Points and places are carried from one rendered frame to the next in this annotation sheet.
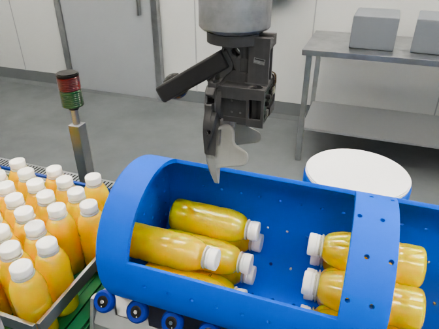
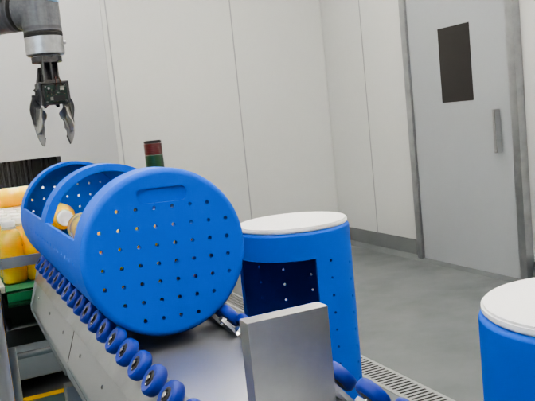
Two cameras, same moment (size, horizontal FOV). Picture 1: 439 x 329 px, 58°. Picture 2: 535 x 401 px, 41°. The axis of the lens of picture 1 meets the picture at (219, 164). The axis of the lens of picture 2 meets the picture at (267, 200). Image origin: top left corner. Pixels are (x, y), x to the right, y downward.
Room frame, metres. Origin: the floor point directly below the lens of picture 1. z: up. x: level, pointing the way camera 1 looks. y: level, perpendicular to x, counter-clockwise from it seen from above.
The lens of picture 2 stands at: (-0.33, -1.63, 1.30)
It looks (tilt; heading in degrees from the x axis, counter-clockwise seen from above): 7 degrees down; 46
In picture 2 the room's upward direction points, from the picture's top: 6 degrees counter-clockwise
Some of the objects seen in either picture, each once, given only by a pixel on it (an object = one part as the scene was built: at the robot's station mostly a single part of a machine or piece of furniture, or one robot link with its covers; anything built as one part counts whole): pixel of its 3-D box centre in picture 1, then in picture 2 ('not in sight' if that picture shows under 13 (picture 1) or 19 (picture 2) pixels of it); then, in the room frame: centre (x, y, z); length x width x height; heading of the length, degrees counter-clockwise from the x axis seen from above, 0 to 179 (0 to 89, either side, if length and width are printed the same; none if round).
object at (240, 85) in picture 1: (239, 77); (50, 82); (0.52, -0.03, 1.43); 0.09 x 0.08 x 0.12; 71
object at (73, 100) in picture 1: (71, 97); (154, 161); (1.12, 0.44, 1.18); 0.06 x 0.06 x 0.05
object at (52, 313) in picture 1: (100, 258); (73, 252); (0.68, 0.27, 0.96); 0.40 x 0.01 x 0.03; 161
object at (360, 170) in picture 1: (357, 173); (291, 222); (0.94, -0.38, 1.03); 0.28 x 0.28 x 0.01
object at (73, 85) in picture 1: (68, 82); (153, 149); (1.12, 0.44, 1.23); 0.06 x 0.06 x 0.04
